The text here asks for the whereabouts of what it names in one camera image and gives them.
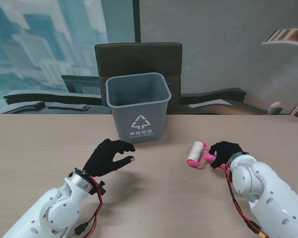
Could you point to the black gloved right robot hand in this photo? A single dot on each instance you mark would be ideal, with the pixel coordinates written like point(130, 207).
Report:
point(225, 152)

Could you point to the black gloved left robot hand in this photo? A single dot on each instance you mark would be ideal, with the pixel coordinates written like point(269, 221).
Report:
point(104, 158)

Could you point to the white lint roller refill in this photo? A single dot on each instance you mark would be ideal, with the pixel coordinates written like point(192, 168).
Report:
point(195, 151)

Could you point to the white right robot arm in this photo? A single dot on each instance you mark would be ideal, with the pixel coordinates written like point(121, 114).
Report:
point(265, 196)

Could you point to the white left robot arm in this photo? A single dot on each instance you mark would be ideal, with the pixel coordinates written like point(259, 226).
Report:
point(47, 210)

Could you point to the white paper sheet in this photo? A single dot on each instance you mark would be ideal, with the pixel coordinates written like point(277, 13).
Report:
point(209, 103)

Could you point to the grey plastic waste bin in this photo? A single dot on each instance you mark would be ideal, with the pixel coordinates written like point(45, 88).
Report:
point(139, 119)

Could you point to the dark paper stack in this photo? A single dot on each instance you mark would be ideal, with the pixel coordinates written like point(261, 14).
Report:
point(67, 107)

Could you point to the black curved desk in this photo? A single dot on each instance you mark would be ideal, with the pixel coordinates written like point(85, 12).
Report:
point(64, 99)

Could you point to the small black desk object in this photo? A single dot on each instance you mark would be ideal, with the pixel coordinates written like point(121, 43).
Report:
point(37, 105)

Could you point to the black office chair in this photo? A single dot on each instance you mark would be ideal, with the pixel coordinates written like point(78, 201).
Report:
point(139, 59)

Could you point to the brown curved wooden board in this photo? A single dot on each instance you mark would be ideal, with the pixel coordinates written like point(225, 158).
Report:
point(287, 37)

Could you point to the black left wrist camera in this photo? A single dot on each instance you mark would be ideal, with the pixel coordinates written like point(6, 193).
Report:
point(99, 189)

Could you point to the black window post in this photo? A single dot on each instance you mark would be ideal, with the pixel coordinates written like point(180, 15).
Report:
point(136, 21)

